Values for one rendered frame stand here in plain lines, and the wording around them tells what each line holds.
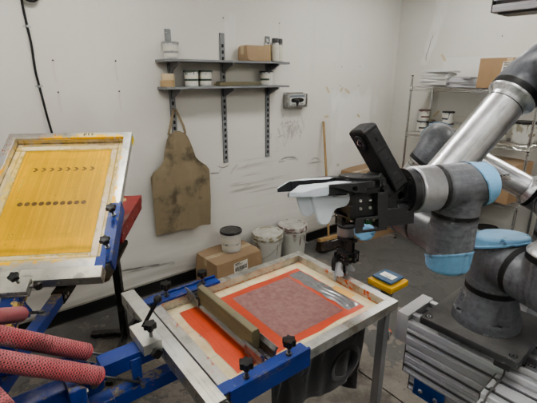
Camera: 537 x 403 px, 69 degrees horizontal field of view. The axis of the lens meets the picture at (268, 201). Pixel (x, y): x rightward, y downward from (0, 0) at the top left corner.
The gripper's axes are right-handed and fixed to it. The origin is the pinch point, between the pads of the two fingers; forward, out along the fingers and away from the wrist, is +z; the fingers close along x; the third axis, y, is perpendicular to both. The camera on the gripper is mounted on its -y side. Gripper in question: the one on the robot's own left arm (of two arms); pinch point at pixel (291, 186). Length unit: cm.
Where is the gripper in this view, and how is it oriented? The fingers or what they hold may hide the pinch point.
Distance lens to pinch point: 57.2
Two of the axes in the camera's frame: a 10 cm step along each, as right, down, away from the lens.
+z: -9.6, 0.9, -2.7
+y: 0.4, 9.8, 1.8
